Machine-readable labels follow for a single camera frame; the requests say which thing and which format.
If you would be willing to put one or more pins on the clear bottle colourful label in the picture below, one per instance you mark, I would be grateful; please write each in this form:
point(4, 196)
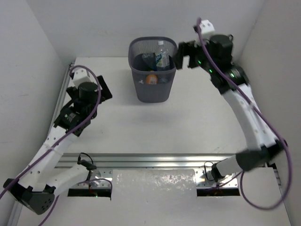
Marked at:
point(163, 80)

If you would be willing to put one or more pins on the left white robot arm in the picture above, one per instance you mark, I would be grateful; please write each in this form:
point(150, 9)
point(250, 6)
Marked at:
point(32, 189)

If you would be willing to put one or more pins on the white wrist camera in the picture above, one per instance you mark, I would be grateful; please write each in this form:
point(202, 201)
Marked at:
point(207, 29)
point(80, 76)

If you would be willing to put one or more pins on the clear bottle blue label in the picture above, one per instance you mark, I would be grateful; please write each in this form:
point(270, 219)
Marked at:
point(150, 60)

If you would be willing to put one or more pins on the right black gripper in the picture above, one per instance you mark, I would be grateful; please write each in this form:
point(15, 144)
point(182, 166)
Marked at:
point(186, 49)

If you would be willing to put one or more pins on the crushed clear bottle white label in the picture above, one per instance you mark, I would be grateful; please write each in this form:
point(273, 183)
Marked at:
point(162, 57)

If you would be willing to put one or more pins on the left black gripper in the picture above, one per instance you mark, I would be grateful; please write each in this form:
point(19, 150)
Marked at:
point(104, 87)

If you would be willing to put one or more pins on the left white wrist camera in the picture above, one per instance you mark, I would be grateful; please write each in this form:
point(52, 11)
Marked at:
point(80, 76)

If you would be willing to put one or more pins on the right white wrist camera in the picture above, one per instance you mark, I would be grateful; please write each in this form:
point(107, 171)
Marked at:
point(207, 29)

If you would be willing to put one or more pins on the grey mesh waste bin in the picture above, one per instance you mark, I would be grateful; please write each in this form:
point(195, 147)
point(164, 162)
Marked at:
point(150, 93)

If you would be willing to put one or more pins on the aluminium front rail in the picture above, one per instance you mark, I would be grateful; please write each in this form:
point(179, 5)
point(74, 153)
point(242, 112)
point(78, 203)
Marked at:
point(201, 164)

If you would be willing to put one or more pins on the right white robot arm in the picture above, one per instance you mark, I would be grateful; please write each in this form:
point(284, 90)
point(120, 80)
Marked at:
point(262, 145)

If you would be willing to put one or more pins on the orange plastic bottle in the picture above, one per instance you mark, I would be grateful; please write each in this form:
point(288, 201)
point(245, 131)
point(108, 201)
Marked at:
point(151, 79)

